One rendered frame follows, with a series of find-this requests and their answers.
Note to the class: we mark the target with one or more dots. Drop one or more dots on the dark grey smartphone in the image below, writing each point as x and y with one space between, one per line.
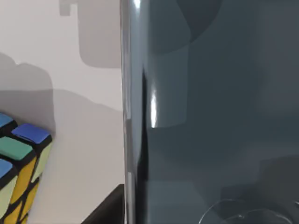
210 112

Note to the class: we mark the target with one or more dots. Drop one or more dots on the multicoloured puzzle cube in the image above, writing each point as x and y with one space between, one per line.
21 168

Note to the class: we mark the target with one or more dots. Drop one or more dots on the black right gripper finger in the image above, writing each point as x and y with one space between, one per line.
111 206

